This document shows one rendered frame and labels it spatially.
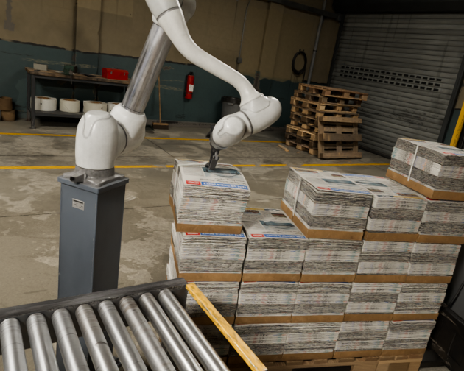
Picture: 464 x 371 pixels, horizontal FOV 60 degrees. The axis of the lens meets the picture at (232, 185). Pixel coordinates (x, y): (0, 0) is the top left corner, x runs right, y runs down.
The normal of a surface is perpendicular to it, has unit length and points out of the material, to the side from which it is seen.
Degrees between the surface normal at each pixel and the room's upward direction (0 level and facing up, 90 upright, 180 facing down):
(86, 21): 90
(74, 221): 90
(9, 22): 90
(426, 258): 90
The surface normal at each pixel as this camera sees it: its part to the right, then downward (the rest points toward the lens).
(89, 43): 0.52, 0.33
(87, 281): -0.36, 0.22
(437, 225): 0.23, 0.33
